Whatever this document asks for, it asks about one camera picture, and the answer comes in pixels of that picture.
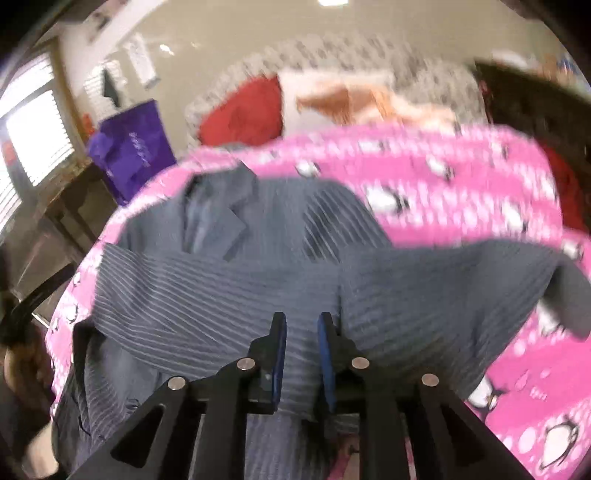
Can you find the white wall paper sheet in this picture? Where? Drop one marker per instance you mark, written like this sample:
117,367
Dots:
141,57

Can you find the black crate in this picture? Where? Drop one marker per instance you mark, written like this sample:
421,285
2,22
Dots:
521,101

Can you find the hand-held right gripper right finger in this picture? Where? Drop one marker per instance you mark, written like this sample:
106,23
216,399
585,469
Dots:
326,360

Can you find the red pillow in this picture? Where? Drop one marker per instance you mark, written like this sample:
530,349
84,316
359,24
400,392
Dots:
244,110

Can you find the purple shopping bag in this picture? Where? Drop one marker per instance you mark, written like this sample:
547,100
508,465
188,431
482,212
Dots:
134,147

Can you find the red white orange plush cloth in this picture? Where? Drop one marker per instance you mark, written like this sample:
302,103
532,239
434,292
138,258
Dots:
341,97

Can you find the dark hanging garment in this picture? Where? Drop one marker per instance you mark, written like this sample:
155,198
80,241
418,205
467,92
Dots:
110,85

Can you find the window with white blinds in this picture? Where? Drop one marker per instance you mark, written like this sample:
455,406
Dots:
37,138

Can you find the pink penguin print blanket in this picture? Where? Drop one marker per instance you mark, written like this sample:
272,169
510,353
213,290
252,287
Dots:
461,175

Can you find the dark wooden table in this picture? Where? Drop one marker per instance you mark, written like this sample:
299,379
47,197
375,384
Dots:
69,198

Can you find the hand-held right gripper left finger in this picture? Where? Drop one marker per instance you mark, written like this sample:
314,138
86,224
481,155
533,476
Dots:
280,355

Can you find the grey striped shirt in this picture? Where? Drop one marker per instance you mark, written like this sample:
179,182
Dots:
221,277

